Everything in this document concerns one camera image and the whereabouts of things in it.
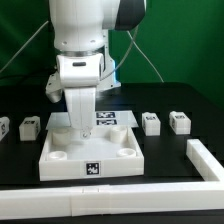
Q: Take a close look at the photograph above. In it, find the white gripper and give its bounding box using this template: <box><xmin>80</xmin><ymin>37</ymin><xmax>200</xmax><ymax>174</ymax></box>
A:
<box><xmin>57</xmin><ymin>54</ymin><xmax>102</xmax><ymax>138</ymax></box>

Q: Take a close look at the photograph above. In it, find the white square tabletop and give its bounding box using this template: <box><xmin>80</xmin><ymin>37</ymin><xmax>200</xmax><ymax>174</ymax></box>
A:
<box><xmin>39</xmin><ymin>126</ymin><xmax>144</xmax><ymax>181</ymax></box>

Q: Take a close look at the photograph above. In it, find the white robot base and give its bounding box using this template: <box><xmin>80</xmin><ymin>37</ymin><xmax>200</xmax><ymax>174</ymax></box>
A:
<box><xmin>97</xmin><ymin>30</ymin><xmax>121</xmax><ymax>91</ymax></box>

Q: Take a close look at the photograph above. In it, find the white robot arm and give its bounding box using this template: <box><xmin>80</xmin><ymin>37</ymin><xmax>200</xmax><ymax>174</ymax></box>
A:
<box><xmin>49</xmin><ymin>0</ymin><xmax>146</xmax><ymax>138</ymax></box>

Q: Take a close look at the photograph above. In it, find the white marker sheet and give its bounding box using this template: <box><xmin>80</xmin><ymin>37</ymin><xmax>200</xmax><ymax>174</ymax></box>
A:
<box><xmin>46</xmin><ymin>110</ymin><xmax>138</xmax><ymax>130</ymax></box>

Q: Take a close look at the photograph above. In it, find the white L-shaped obstacle fence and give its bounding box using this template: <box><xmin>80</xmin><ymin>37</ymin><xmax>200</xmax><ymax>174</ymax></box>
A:
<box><xmin>0</xmin><ymin>139</ymin><xmax>224</xmax><ymax>220</ymax></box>

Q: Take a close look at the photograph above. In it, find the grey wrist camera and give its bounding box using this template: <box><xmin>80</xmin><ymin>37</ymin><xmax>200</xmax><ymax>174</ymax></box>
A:
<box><xmin>45</xmin><ymin>72</ymin><xmax>63</xmax><ymax>103</ymax></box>

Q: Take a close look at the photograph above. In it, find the white cable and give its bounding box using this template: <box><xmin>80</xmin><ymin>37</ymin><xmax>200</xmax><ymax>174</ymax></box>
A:
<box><xmin>99</xmin><ymin>26</ymin><xmax>165</xmax><ymax>84</ymax></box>

